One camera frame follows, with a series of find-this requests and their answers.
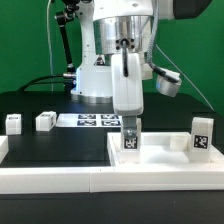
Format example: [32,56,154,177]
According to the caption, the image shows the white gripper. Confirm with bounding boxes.
[111,53,144,139]

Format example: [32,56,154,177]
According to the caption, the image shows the white square tabletop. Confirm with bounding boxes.
[107,132,224,166]

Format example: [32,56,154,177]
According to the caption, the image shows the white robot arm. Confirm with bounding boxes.
[63,0,212,139]

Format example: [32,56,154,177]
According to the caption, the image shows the white tag marker sheet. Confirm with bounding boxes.
[56,113,121,127]

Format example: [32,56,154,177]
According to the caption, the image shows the white left fence piece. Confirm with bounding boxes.
[0,136,9,163]

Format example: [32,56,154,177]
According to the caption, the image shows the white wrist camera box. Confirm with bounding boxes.
[156,68,182,97]

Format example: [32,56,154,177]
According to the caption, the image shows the white front fence wall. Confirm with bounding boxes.
[0,167,224,194]

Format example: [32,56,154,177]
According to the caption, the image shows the black base cables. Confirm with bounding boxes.
[17,73,76,93]

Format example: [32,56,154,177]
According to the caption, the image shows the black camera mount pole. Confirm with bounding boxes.
[54,3,81,79]

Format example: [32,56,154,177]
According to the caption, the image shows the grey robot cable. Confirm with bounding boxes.
[46,0,55,92]

